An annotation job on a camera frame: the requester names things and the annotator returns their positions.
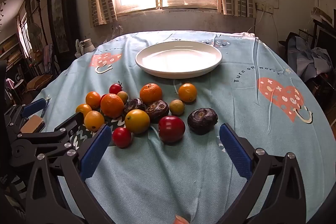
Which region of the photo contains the tan longan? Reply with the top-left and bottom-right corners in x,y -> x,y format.
117,91 -> 129,104
169,99 -> 185,116

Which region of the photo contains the bookshelf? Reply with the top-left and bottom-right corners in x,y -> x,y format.
0,34 -> 23,67

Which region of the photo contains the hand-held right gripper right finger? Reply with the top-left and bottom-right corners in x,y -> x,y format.
218,123 -> 311,224

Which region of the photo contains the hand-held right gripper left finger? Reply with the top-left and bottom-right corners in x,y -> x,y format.
25,124 -> 116,224

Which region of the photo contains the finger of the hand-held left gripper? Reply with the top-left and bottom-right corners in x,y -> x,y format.
54,112 -> 85,136
4,98 -> 47,123

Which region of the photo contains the brown cushion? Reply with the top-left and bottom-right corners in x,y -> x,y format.
25,74 -> 53,90

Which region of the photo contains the black monitor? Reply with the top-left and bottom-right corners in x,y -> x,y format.
315,26 -> 336,56

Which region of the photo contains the white plate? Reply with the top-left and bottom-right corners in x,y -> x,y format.
135,41 -> 223,79

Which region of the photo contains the white wall socket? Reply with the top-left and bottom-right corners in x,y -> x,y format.
256,3 -> 273,14

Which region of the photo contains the large red tomato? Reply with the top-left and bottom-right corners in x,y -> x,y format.
158,116 -> 186,143

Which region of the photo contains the white kettle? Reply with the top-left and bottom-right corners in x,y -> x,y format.
76,38 -> 94,58

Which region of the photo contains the light blue printed tablecloth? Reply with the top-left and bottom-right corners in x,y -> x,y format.
25,30 -> 334,224

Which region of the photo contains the small smooth orange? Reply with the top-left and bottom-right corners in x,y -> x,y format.
84,111 -> 105,132
76,103 -> 93,118
125,109 -> 151,134
178,83 -> 197,103
85,91 -> 101,110

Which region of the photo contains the dark wooden cabinet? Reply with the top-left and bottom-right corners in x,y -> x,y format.
47,0 -> 80,67

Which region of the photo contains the standing fan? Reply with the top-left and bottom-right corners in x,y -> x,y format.
28,22 -> 44,56

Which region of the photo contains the orange tangerine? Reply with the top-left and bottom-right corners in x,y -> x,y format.
139,83 -> 163,105
100,93 -> 125,118

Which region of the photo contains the pile of clothes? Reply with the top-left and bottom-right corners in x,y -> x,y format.
286,32 -> 334,80

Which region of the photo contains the stemmed red cherry tomato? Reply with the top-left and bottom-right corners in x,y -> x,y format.
109,81 -> 123,95

